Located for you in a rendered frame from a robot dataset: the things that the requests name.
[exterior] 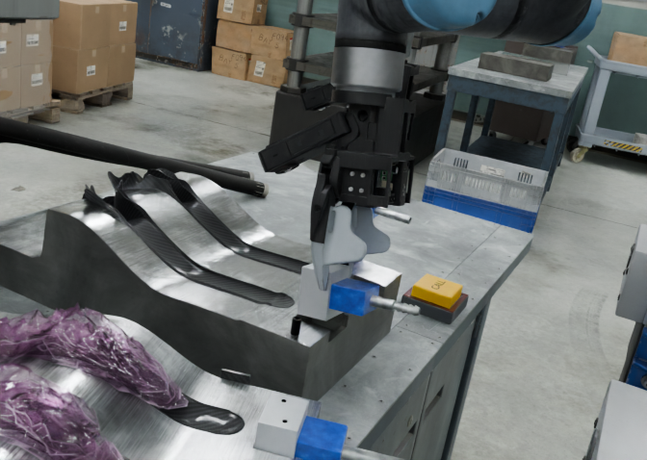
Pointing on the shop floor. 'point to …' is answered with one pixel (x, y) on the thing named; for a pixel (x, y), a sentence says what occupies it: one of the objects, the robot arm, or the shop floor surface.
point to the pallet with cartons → (92, 50)
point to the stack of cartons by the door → (249, 40)
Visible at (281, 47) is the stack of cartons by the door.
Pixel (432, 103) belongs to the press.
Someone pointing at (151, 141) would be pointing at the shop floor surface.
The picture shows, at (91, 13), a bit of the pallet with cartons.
